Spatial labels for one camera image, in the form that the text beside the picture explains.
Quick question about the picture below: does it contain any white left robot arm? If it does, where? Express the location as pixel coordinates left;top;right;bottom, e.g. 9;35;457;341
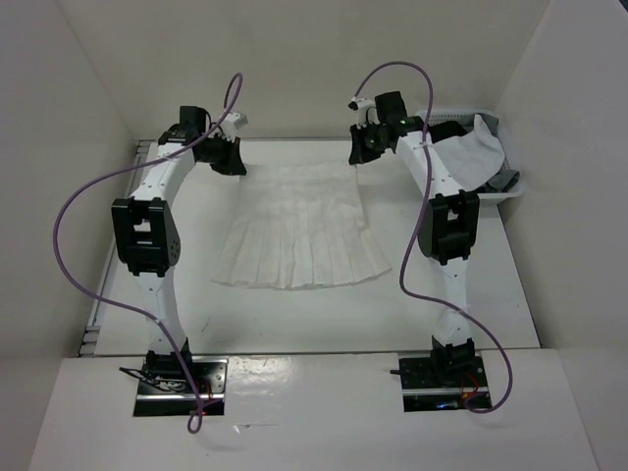
111;106;247;393

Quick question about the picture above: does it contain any white plastic basket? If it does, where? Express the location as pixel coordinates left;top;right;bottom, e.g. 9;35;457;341
428;108;524;204

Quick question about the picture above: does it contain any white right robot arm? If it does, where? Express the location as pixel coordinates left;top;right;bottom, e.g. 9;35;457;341
221;91;479;386

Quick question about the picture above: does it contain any grey garment in basket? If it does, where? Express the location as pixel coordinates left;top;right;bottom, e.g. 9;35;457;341
476;113;520;194

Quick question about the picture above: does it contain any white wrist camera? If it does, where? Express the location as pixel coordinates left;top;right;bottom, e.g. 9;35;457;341
215;112;248;142
347;96;377;129

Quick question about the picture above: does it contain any white garment in basket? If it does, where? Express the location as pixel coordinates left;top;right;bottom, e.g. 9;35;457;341
433;113;505;191

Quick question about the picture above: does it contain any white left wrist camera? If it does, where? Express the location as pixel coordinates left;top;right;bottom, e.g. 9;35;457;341
215;112;248;142

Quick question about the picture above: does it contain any black garment in basket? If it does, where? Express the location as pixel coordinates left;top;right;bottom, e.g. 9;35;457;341
429;121;468;144

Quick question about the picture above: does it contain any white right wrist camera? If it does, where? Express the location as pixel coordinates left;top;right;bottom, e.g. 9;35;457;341
347;96;377;129

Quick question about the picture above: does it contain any aluminium table edge rail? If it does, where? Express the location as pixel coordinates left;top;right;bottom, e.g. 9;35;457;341
78;139;156;358

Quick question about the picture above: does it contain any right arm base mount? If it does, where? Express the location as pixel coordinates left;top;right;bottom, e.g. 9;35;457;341
390;340;492;412

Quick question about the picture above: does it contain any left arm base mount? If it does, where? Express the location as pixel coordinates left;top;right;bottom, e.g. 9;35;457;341
119;356;229;417

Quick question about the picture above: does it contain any white pleated skirt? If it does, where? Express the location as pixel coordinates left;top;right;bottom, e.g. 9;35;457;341
214;163;391;289

